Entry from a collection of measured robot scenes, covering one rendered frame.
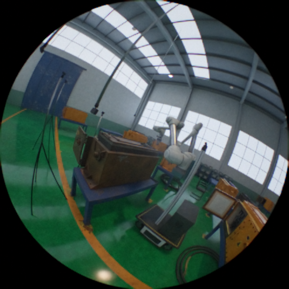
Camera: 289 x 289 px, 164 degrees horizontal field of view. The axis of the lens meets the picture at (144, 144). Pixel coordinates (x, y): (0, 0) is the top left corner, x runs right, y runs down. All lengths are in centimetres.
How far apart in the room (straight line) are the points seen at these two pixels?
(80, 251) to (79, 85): 1035
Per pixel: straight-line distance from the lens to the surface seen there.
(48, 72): 1035
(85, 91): 1046
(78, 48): 1129
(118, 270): 171
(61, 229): 181
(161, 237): 181
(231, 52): 866
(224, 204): 254
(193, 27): 813
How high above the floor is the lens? 164
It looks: 7 degrees down
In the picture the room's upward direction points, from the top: 24 degrees clockwise
